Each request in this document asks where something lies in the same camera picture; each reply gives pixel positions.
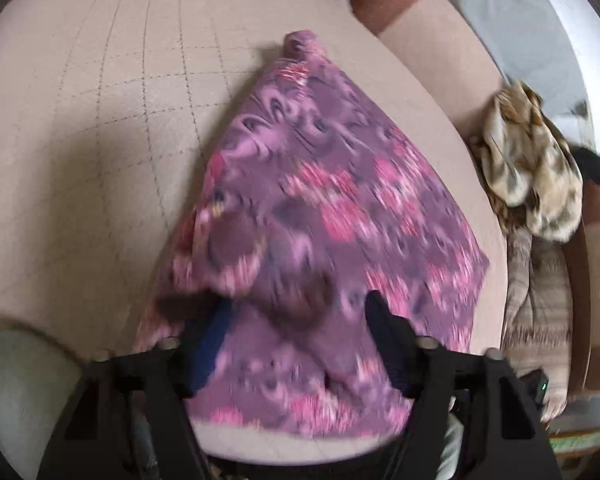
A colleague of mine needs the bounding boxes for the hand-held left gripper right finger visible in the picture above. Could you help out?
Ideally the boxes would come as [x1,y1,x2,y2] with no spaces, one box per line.
[365,290,563,480]

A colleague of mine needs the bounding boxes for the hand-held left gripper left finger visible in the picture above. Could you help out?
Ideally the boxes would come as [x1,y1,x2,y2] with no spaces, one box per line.
[37,300,236,480]

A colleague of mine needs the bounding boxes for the purple floral long-sleeved shirt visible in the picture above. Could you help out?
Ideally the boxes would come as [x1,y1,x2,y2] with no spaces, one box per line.
[132,30,491,438]

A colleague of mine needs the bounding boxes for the striped patterned cushion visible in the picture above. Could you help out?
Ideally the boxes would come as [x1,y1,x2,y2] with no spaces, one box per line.
[500,225,573,421]

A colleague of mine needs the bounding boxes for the black cloth on backrest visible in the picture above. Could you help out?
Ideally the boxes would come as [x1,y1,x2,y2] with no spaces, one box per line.
[575,147,600,196]

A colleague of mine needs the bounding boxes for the cream floral blanket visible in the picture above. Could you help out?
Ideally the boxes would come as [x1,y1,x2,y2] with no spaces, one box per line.
[472,79,583,241]

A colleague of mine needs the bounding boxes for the pink quilted sofa seat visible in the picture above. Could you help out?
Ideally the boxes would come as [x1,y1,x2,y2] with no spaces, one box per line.
[0,0,508,466]

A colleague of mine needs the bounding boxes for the pink and brown bolster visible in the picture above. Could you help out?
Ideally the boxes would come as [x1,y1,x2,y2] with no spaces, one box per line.
[350,0,506,136]

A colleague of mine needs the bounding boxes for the grey pillow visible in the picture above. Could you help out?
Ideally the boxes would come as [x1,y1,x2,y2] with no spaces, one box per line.
[452,0,588,116]

